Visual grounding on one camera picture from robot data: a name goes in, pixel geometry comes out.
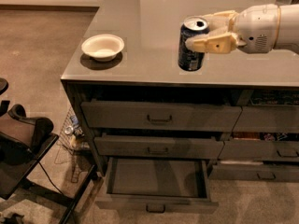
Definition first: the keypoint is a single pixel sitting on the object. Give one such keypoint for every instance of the middle right drawer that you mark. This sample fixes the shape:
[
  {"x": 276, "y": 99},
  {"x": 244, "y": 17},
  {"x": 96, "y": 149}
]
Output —
[{"x": 257, "y": 150}]

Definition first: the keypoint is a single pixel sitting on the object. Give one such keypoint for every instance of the silver can in basket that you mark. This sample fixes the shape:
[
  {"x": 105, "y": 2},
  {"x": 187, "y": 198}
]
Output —
[{"x": 68, "y": 130}]

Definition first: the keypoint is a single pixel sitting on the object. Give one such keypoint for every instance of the grey drawer cabinet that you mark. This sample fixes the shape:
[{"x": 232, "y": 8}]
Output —
[{"x": 147, "y": 70}]

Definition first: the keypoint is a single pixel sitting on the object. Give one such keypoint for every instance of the white paper bowl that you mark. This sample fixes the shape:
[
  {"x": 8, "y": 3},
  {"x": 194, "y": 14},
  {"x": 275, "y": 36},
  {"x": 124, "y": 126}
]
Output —
[{"x": 103, "y": 48}]

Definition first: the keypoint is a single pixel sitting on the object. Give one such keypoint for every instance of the middle left drawer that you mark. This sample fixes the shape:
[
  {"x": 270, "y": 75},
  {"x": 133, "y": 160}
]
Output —
[{"x": 165, "y": 147}]

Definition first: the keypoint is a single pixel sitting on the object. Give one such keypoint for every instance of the bottom right drawer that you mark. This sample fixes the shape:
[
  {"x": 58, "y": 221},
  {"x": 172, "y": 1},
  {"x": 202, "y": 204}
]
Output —
[{"x": 264, "y": 172}]

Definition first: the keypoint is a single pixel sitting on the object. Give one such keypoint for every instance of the top right drawer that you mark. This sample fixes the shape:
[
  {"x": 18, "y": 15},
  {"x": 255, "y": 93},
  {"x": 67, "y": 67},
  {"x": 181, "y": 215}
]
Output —
[{"x": 268, "y": 119}]

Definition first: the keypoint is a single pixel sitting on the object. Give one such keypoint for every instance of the black chair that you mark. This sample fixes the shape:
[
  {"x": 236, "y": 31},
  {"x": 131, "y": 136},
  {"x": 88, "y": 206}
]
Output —
[{"x": 23, "y": 144}]

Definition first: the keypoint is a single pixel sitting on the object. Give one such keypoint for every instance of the blue pepsi can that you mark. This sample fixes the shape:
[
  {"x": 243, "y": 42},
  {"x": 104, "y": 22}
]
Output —
[{"x": 189, "y": 60}]

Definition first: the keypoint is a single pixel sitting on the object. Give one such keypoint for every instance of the open bottom left drawer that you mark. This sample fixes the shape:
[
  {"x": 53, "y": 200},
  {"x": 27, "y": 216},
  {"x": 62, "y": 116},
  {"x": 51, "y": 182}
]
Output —
[{"x": 157, "y": 186}]

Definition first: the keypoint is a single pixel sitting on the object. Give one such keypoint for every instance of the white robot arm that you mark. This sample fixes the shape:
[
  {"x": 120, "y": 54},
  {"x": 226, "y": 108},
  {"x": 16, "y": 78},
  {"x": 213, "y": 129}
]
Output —
[{"x": 288, "y": 28}]

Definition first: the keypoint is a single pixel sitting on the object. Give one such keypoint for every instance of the top left drawer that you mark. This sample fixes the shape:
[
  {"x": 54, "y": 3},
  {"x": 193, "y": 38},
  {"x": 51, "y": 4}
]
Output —
[{"x": 160, "y": 116}]

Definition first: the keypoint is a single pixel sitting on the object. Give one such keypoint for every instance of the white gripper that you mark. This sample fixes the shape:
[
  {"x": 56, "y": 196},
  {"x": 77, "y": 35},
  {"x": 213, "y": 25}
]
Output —
[{"x": 256, "y": 28}]

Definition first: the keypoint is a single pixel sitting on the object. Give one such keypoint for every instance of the wire basket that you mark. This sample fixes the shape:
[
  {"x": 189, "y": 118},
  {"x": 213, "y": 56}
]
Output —
[{"x": 73, "y": 149}]

